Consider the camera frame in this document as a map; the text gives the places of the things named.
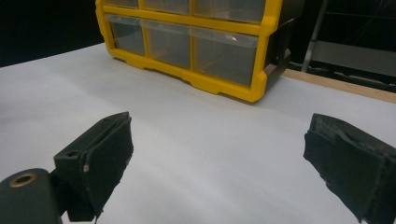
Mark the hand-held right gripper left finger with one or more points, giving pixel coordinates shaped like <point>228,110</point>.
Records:
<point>93,165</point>

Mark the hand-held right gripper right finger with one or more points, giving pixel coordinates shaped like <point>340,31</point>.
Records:
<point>351,168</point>

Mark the yellow drawer organizer cabinet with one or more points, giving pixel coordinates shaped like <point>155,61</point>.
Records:
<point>199,20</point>

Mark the grey metal stand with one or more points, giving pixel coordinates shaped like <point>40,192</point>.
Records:
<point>351,57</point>

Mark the white board sheet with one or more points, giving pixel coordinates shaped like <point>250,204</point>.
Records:
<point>202,140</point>

